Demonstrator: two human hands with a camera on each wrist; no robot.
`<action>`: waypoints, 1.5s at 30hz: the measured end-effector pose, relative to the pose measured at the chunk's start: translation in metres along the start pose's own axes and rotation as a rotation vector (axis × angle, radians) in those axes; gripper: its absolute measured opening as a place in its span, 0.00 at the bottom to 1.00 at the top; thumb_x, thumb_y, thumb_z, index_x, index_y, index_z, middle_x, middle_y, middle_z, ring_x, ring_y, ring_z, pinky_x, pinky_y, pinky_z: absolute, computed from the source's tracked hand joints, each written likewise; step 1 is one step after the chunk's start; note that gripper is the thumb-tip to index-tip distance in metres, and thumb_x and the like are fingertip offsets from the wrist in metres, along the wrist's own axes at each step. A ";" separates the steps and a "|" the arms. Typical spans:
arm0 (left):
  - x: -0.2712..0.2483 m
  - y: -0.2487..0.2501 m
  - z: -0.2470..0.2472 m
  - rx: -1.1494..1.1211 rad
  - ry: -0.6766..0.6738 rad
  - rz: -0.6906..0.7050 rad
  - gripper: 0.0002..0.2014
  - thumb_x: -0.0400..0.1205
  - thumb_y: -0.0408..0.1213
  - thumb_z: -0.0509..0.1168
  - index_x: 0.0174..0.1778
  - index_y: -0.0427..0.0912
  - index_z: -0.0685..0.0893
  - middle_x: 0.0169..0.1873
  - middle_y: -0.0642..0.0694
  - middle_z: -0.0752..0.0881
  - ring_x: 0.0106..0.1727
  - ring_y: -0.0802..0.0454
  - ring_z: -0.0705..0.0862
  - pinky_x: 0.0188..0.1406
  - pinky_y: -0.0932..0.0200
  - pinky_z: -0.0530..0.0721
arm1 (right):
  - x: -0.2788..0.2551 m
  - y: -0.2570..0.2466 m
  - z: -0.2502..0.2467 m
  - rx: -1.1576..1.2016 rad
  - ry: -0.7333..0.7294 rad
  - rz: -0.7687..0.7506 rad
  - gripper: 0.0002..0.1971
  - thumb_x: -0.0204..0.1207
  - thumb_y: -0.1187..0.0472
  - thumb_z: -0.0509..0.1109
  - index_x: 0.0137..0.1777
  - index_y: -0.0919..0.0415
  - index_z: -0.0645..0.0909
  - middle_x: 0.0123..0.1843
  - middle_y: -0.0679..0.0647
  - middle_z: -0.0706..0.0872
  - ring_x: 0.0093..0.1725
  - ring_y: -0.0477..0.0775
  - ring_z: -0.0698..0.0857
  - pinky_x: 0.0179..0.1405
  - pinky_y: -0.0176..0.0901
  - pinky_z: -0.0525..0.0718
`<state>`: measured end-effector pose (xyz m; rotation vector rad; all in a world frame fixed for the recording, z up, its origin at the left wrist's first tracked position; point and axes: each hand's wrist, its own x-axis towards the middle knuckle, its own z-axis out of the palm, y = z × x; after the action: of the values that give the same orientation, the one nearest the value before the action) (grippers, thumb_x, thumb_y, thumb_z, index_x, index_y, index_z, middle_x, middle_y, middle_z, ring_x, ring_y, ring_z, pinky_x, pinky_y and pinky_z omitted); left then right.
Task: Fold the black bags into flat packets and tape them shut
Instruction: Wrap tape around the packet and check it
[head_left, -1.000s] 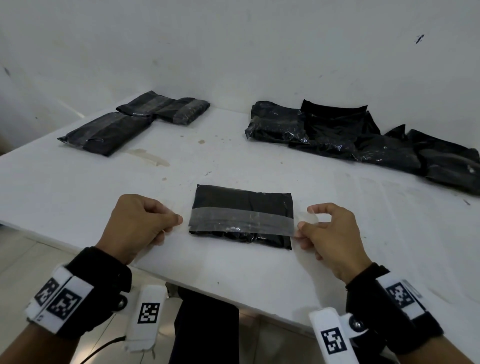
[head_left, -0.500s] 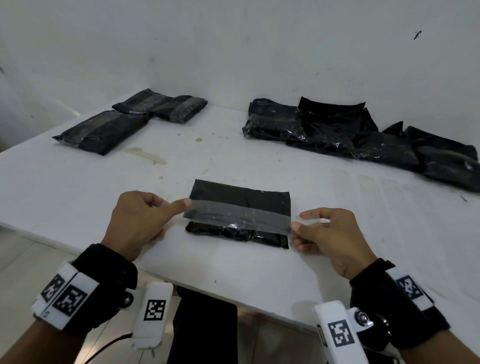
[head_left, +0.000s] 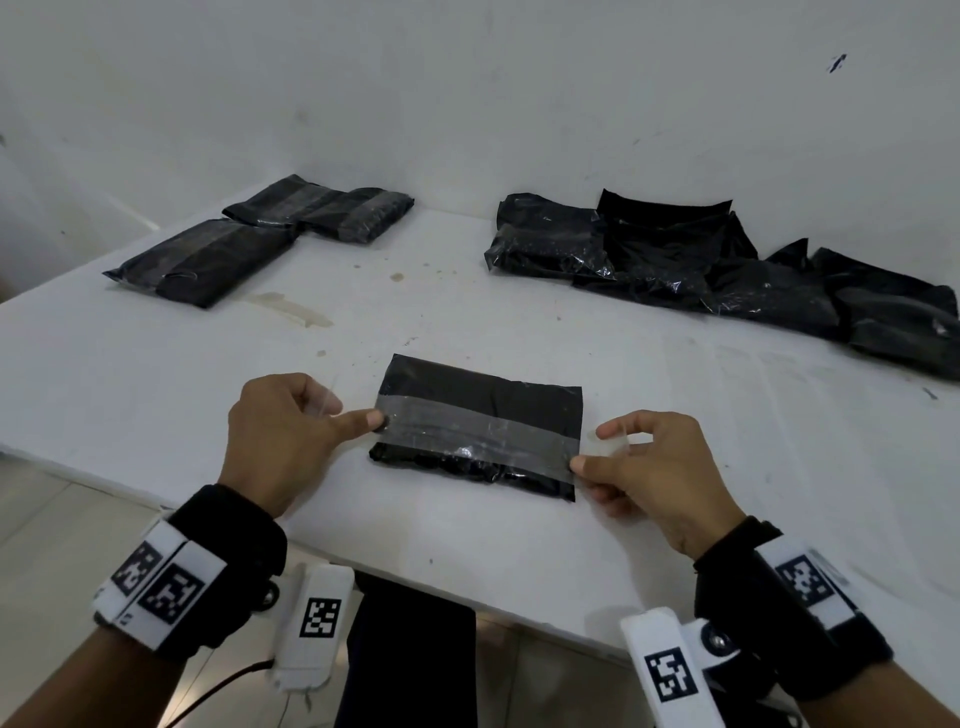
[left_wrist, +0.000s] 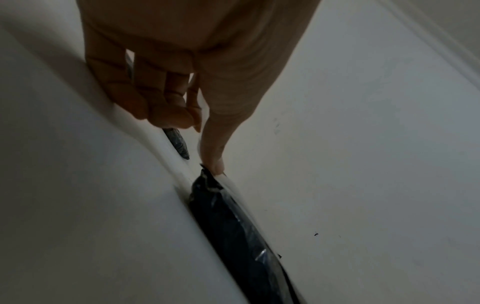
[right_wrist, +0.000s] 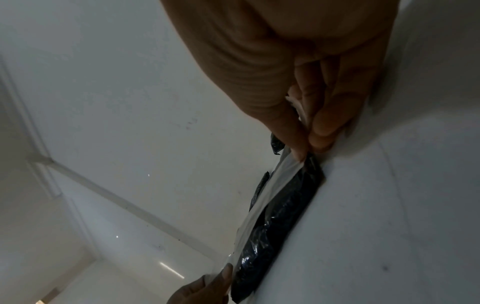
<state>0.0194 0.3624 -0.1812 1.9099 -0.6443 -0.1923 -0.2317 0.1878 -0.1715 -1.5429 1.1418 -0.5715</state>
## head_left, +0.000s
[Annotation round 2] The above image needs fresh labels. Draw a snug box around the person's right hand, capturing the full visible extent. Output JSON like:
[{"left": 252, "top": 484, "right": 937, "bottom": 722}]
[{"left": 569, "top": 410, "right": 748, "bottom": 562}]

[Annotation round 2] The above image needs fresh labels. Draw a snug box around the person's left hand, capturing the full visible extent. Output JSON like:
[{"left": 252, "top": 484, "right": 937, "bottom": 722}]
[{"left": 217, "top": 372, "right": 388, "bottom": 520}]

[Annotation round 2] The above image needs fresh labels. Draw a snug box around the clear tape strip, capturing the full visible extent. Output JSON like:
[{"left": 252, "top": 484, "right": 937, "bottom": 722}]
[{"left": 303, "top": 382, "right": 633, "bottom": 483}]

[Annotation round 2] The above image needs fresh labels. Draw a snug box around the glossy black plastic bag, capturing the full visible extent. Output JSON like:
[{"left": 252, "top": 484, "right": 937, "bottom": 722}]
[{"left": 368, "top": 353, "right": 585, "bottom": 504}]

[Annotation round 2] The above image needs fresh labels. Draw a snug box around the row of black plastic packets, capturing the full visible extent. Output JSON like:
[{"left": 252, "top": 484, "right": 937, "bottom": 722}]
[{"left": 483, "top": 188, "right": 960, "bottom": 380}]

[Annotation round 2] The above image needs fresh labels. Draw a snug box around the crinkled black plastic bag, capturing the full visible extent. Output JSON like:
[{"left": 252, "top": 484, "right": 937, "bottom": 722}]
[{"left": 299, "top": 187, "right": 416, "bottom": 245}]

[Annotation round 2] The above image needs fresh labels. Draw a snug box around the person's left forearm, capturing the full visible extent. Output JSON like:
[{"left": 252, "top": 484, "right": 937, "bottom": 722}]
[{"left": 0, "top": 626, "right": 181, "bottom": 728}]

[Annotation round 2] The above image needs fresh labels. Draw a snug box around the person's right forearm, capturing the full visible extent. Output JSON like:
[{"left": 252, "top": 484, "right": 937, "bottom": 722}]
[{"left": 794, "top": 659, "right": 960, "bottom": 728}]

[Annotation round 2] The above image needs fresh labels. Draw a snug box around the black left wristband with markers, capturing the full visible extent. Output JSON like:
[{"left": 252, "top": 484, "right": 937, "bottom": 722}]
[{"left": 91, "top": 483, "right": 289, "bottom": 663}]

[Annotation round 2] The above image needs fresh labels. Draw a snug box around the black wristband with markers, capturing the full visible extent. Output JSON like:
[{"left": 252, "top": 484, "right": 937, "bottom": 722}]
[
  {"left": 91, "top": 483, "right": 289, "bottom": 663},
  {"left": 693, "top": 515, "right": 895, "bottom": 703}
]

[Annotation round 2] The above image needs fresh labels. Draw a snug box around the black right wristband with markers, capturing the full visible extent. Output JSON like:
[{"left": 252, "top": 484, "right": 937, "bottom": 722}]
[{"left": 693, "top": 515, "right": 895, "bottom": 703}]

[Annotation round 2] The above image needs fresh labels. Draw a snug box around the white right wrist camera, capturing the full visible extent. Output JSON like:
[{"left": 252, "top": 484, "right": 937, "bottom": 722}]
[{"left": 619, "top": 607, "right": 808, "bottom": 728}]

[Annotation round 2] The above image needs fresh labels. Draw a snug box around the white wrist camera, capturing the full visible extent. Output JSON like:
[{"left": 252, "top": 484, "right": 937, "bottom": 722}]
[
  {"left": 619, "top": 607, "right": 808, "bottom": 728},
  {"left": 268, "top": 562, "right": 355, "bottom": 695}
]

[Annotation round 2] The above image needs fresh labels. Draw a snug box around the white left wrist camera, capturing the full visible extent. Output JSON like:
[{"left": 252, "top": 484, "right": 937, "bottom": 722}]
[{"left": 268, "top": 562, "right": 355, "bottom": 695}]

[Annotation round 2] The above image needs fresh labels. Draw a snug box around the black left camera cable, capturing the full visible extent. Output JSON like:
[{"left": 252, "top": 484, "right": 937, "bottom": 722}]
[{"left": 161, "top": 658, "right": 277, "bottom": 728}]

